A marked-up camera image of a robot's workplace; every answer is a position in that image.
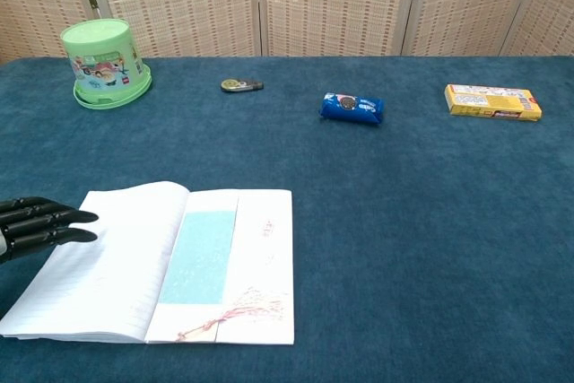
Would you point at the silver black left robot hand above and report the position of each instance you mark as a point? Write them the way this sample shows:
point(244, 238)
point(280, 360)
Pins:
point(36, 221)

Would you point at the light blue tasselled bookmark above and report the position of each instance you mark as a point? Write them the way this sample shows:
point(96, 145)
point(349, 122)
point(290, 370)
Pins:
point(197, 257)

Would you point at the open white notebook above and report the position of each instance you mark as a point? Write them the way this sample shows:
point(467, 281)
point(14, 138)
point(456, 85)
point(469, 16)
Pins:
point(112, 266)

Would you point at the green plastic toy bucket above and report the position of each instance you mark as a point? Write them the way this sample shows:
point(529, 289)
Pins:
point(103, 64)

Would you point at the blue cookie pack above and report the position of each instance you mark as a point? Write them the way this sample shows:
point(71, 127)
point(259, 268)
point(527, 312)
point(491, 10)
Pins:
point(354, 107)

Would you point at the dark teal table cover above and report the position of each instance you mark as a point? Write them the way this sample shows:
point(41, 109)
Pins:
point(403, 221)

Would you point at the woven bamboo folding screen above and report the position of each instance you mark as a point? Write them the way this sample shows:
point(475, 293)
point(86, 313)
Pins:
point(332, 2)

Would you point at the yellow cardboard box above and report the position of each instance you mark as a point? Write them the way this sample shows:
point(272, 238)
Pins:
point(489, 105)

